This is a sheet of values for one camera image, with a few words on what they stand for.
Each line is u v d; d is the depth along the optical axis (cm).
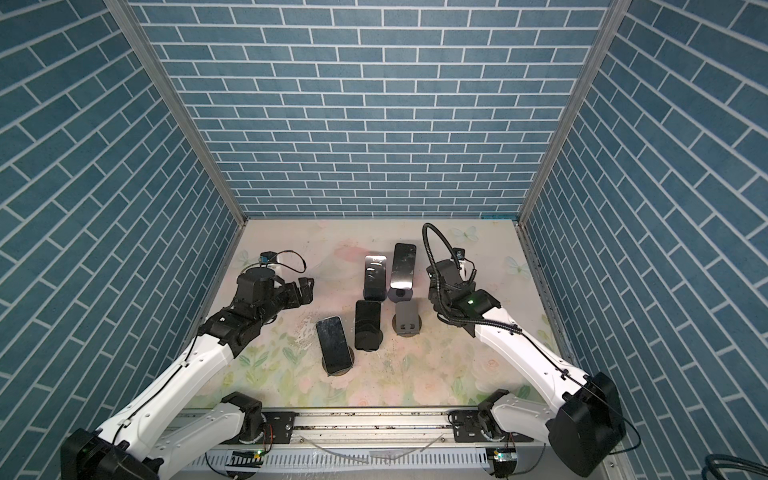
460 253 70
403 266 94
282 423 74
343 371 82
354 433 74
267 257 69
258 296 60
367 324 83
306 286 72
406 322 89
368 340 90
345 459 71
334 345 79
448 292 60
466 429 73
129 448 39
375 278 94
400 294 99
